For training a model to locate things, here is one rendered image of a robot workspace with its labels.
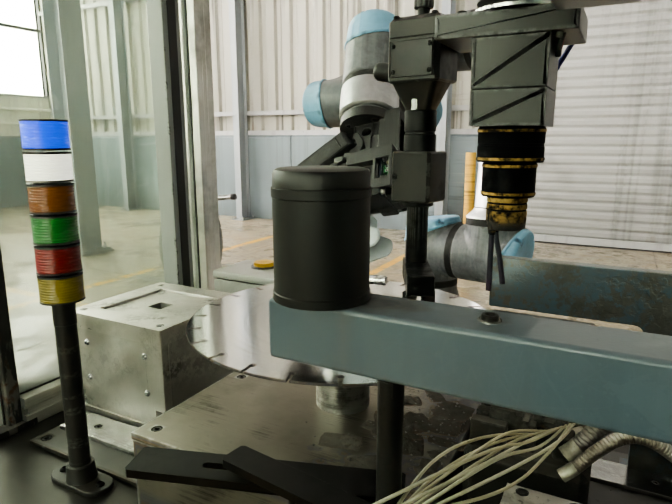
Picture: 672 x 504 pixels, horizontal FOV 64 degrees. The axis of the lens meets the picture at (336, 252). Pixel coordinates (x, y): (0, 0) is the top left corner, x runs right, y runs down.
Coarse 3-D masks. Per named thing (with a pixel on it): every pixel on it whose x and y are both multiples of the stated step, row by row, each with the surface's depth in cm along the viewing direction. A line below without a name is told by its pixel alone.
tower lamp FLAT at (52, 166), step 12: (24, 156) 54; (36, 156) 54; (48, 156) 54; (60, 156) 55; (36, 168) 54; (48, 168) 54; (60, 168) 55; (72, 168) 57; (36, 180) 54; (48, 180) 54; (60, 180) 55; (72, 180) 56
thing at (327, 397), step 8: (320, 392) 59; (328, 392) 58; (336, 392) 58; (344, 392) 58; (352, 392) 58; (360, 392) 58; (368, 392) 60; (320, 400) 59; (328, 400) 58; (336, 400) 58; (344, 400) 58; (352, 400) 58; (360, 400) 58; (368, 400) 60; (320, 408) 59; (328, 408) 58; (336, 408) 58; (344, 408) 58; (352, 408) 58; (360, 408) 59
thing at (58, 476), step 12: (60, 468) 64; (72, 468) 61; (84, 468) 62; (96, 468) 64; (60, 480) 63; (72, 480) 62; (84, 480) 62; (96, 480) 63; (108, 480) 63; (84, 492) 60; (96, 492) 60
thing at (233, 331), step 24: (264, 288) 70; (384, 288) 70; (216, 312) 60; (240, 312) 60; (264, 312) 60; (192, 336) 53; (216, 336) 53; (240, 336) 53; (264, 336) 53; (216, 360) 47; (240, 360) 47; (264, 360) 47; (288, 360) 47; (312, 384) 43; (336, 384) 43; (360, 384) 43
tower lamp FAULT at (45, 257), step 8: (40, 248) 55; (48, 248) 55; (56, 248) 56; (64, 248) 56; (72, 248) 57; (40, 256) 56; (48, 256) 56; (56, 256) 56; (64, 256) 56; (72, 256) 57; (80, 256) 58; (40, 264) 56; (48, 264) 56; (56, 264) 56; (64, 264) 56; (72, 264) 57; (80, 264) 58; (40, 272) 56; (48, 272) 56; (56, 272) 56; (64, 272) 56; (72, 272) 57
